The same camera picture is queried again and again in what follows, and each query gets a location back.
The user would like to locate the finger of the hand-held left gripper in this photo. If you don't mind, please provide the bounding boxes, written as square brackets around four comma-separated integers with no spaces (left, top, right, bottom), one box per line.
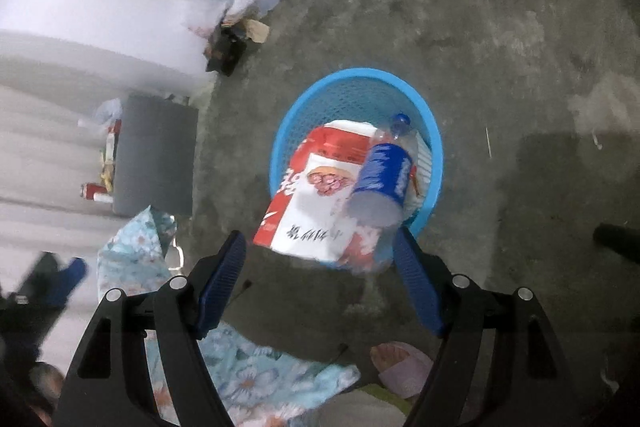
[49,257,89,309]

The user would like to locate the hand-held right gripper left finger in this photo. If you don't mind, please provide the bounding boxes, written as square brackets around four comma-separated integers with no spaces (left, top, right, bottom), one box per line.
[52,230,247,427]

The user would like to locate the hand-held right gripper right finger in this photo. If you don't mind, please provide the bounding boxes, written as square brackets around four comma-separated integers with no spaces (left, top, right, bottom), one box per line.
[393,227,583,427]

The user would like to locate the clear orange-edged plastic wrapper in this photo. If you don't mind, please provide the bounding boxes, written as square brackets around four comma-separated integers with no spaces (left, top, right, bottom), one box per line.
[404,134,435,212]

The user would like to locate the red white carton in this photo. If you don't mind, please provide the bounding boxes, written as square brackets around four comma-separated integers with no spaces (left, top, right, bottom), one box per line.
[252,119,396,270]

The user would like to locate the clear plastic bottle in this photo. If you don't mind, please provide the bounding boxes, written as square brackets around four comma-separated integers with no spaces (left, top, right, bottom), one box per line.
[345,113,421,228]

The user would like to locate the blue plastic wastebasket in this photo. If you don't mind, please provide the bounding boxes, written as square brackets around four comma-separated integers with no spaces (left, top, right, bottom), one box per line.
[269,67,445,240]

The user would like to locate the blue floral blanket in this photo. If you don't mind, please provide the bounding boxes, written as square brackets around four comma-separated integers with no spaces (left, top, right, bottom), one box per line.
[96,205,362,427]

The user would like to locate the person's foot in slipper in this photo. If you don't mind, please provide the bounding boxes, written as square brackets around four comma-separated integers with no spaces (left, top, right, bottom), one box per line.
[370,341,435,400]

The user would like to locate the yellow packets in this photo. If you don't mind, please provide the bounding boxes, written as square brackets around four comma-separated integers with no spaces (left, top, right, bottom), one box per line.
[99,147,116,188]

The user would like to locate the grey cabinet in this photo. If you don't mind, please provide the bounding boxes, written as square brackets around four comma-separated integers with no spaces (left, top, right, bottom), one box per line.
[112,93,200,215]

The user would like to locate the white fluffy rug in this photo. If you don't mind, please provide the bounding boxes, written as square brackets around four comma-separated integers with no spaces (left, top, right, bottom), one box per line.
[305,387,416,427]

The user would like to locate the clear plastic bag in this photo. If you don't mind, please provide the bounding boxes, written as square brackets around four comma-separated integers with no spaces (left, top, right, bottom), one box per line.
[77,98,123,128]

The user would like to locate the black box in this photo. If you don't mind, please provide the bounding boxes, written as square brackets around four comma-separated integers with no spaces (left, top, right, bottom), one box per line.
[204,24,248,76]

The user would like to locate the brown paper piece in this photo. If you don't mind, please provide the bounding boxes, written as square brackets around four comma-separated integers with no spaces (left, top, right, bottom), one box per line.
[244,19,271,42]

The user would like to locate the white plastic bag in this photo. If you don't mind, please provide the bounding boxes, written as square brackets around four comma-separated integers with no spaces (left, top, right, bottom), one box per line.
[181,0,236,38]

